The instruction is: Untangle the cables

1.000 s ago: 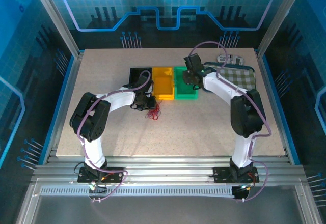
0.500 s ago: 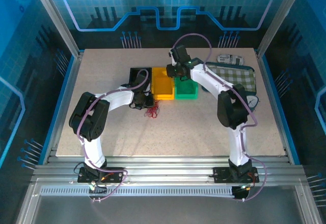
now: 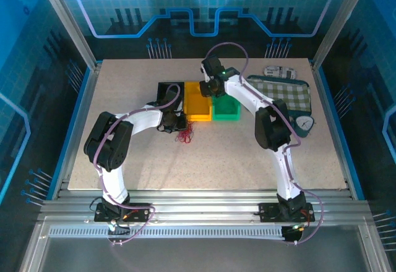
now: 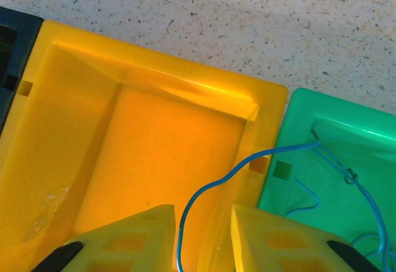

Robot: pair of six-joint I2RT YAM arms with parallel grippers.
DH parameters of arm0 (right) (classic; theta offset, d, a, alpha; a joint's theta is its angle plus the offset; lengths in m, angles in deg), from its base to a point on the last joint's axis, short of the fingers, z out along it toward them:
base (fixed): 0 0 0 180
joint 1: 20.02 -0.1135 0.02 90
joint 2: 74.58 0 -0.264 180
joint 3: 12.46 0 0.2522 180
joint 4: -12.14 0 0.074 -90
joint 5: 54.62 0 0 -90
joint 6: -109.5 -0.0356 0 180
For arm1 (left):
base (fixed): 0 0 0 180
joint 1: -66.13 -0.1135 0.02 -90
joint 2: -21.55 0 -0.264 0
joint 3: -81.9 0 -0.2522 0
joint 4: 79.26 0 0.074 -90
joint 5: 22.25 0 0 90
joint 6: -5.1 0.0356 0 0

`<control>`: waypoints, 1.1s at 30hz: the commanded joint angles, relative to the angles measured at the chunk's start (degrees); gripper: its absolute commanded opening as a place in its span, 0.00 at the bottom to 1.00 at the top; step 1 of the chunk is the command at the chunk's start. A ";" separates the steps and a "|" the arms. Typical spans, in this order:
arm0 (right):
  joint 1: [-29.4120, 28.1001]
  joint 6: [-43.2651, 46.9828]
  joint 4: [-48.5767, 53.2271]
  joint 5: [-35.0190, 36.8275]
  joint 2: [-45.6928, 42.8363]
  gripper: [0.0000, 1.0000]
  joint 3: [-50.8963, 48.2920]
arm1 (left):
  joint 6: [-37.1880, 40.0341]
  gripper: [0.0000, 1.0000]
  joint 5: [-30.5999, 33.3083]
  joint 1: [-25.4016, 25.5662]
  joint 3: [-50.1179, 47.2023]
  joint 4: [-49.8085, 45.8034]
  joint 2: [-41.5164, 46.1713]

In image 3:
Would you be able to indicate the yellow plastic bin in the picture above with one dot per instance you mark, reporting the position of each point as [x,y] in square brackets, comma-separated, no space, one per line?
[195,105]

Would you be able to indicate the green plastic bin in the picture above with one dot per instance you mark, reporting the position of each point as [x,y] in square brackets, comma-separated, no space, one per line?
[227,109]

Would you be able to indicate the black plastic bin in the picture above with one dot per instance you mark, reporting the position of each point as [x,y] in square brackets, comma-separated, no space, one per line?
[164,94]

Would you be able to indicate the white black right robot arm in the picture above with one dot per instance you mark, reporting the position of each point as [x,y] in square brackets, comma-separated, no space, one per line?
[278,167]

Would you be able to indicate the green checkered zip pouch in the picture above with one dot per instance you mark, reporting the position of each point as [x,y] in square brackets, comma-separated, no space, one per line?
[290,91]

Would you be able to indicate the teal alarm clock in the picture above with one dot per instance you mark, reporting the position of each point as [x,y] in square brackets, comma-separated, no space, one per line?
[304,125]

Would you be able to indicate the aluminium front rail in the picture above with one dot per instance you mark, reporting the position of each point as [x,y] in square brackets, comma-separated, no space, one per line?
[204,207]

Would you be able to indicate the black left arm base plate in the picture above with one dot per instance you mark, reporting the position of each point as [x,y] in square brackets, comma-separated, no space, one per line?
[139,214]

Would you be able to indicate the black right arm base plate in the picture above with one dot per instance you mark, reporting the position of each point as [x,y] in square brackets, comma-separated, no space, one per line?
[269,213]

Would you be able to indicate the aluminium frame post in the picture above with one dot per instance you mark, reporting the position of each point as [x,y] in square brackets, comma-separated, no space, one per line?
[340,21]
[68,21]

